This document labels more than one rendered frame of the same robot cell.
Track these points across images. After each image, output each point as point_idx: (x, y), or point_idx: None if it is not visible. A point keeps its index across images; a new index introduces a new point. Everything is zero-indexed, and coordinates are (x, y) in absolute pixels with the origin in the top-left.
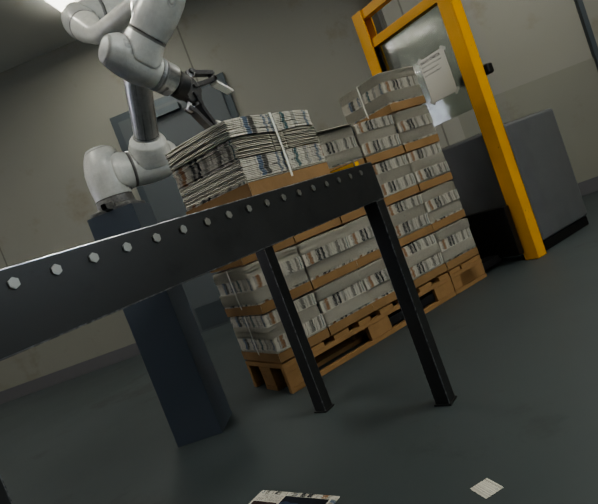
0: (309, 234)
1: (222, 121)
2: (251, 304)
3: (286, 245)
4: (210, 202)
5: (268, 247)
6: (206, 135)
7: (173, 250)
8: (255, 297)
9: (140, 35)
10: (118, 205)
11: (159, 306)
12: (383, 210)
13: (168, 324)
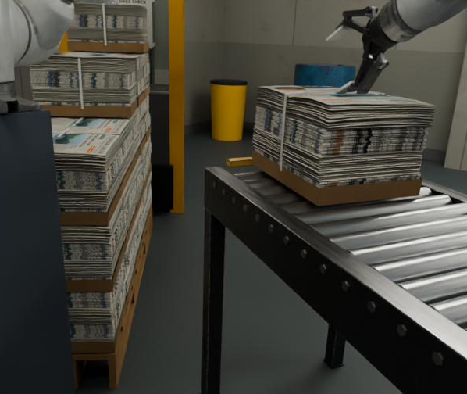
0: (125, 183)
1: (432, 105)
2: (87, 277)
3: (119, 197)
4: (365, 185)
5: None
6: (404, 109)
7: None
8: (108, 269)
9: None
10: (19, 106)
11: (48, 301)
12: None
13: (54, 330)
